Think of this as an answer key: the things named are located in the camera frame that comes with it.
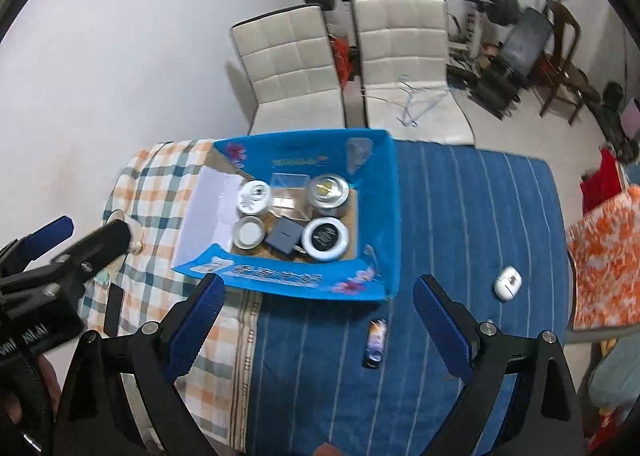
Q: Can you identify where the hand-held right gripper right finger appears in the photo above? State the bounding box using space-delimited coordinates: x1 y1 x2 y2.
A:
412 274 586 456

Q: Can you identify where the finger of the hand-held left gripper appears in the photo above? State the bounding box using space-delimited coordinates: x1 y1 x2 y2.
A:
30 220 133 297
0 217 75 277

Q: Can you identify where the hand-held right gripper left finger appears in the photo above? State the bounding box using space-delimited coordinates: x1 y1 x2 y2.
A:
52 273 226 456

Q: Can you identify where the tin with white candle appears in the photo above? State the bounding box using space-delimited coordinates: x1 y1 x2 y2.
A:
233 216 268 253

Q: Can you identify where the grey charger cube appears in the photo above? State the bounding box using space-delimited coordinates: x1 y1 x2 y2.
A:
264 220 304 254

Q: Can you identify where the white round lid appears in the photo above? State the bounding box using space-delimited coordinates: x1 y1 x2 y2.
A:
236 181 273 215

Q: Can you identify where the blue cardboard box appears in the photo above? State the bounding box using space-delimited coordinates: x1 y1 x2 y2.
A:
171 129 403 303

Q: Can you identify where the round tin with black lid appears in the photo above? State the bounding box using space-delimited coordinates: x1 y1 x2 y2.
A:
301 217 350 263

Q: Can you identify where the clear plastic box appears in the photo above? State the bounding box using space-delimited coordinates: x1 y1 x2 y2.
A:
267 173 311 221

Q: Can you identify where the silver tin with gold top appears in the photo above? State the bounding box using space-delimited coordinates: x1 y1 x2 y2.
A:
306 173 351 221

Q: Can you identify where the person's left hand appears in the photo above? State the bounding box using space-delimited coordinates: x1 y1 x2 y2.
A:
0 388 25 429

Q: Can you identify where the white mug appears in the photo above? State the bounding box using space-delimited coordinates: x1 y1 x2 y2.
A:
102 208 143 257

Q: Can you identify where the black phone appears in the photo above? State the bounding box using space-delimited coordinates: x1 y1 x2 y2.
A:
103 283 125 334

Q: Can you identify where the dark printed lighter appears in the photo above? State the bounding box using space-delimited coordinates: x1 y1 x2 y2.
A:
362 319 388 369

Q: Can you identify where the white earbud case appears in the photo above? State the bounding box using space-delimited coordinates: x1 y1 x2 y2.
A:
494 267 522 301

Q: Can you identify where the plaid blanket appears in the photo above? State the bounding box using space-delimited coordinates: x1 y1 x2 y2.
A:
80 138 263 447

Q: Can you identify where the blue striped cloth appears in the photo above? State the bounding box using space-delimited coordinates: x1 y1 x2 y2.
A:
245 141 571 456

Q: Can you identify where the orange floral cloth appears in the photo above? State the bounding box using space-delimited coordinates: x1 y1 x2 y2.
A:
565 186 640 331

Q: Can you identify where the red cloth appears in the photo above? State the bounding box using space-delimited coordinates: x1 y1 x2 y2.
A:
580 148 631 197

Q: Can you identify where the pale blue hanger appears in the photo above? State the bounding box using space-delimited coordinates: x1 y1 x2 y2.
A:
397 76 451 129

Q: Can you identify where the white padded chair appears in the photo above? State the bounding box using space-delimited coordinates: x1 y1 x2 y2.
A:
350 0 476 147
230 4 348 137

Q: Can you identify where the purple bin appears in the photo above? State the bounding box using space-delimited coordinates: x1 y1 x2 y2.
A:
620 98 640 147

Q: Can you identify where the black weight bench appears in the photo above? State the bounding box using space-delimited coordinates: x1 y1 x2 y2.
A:
470 8 551 119

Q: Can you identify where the brown wooden chair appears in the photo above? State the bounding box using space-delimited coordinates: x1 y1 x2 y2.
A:
537 0 586 124

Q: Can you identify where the white wire hanger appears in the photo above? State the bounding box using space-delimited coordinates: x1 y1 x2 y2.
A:
357 86 406 109

